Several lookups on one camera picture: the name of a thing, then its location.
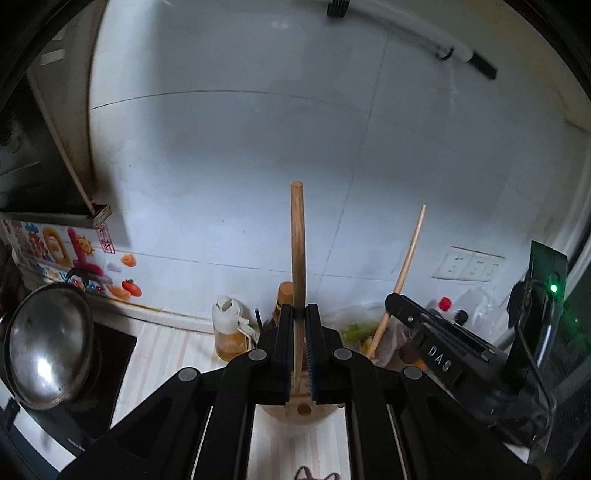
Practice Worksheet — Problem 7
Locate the steel pot lid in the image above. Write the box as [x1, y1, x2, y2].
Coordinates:
[3, 282, 94, 411]

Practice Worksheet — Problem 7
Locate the white wall socket panel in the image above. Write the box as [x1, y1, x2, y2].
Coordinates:
[432, 246, 506, 283]

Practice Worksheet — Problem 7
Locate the striped cat placemat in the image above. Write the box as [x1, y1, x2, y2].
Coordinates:
[106, 318, 349, 479]

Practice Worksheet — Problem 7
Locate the plastic bag of vegetables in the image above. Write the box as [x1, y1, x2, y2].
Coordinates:
[322, 302, 410, 367]

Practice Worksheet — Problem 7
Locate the black induction cooktop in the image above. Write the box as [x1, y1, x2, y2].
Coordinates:
[1, 320, 137, 479]

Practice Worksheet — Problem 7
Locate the beige cylindrical utensil holder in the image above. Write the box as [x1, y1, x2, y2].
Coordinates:
[259, 371, 342, 426]

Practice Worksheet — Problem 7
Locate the red capped bottle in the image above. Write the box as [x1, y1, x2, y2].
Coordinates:
[426, 297, 469, 326]

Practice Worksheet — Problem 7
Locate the colourful fruit wall sticker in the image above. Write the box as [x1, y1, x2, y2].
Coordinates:
[1, 219, 143, 303]

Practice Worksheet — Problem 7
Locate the glass oil dispenser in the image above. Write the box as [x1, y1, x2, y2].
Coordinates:
[211, 295, 256, 362]

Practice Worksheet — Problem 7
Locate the black cable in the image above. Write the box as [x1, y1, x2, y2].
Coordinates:
[512, 276, 562, 453]

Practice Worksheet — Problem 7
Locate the textured brown wooden chopstick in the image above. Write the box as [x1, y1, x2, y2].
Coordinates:
[290, 181, 307, 382]

